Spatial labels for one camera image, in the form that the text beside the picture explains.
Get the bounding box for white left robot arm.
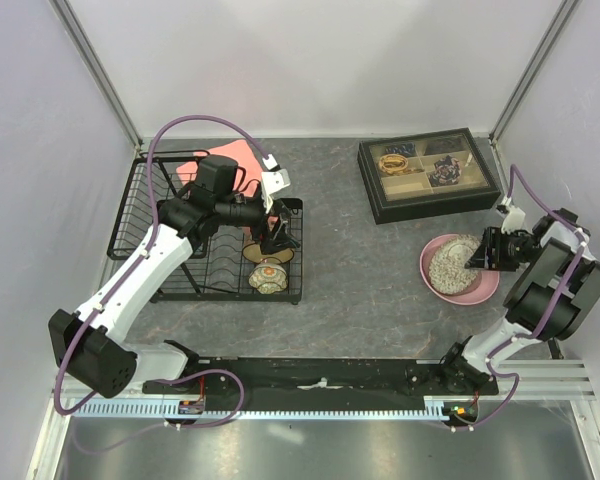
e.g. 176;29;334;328
48;155;297;398

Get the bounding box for dark floral fabric rosette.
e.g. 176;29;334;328
429;155;462;187

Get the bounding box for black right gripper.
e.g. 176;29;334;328
463;226;542;272

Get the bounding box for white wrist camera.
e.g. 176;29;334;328
496;196;526;234
260;154;291;213

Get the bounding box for brown floral bowl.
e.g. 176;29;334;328
242;243;295;264

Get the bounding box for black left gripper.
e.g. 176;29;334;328
216;193;301;255

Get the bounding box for gold bracelet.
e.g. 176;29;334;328
378;152;412;176

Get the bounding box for black wire dish rack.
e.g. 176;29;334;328
107;150;303;305

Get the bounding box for blue patterned fabric roll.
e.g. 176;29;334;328
385;142;417;158

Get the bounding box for pink folded cloth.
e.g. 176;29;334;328
175;139;271;201

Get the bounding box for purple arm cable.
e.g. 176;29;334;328
52;115;276;455
429;163;589;433

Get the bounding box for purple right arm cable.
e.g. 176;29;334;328
429;163;589;433

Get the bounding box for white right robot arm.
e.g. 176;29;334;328
436;208;600;394

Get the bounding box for small white patterned bowl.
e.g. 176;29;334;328
249;263;287;295

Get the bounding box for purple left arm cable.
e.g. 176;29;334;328
52;115;276;455

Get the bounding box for pink ceramic mug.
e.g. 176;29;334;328
242;224;270;244

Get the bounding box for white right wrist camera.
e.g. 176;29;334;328
496;196;526;234

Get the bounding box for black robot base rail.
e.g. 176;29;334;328
142;357;478;412

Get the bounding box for pink plate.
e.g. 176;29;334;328
419;234;500;306

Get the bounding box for speckled ceramic plate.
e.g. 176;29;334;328
428;235;480;296

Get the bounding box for black compartment display box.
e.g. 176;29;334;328
357;128;501;225

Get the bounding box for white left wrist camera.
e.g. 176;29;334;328
260;154;291;213

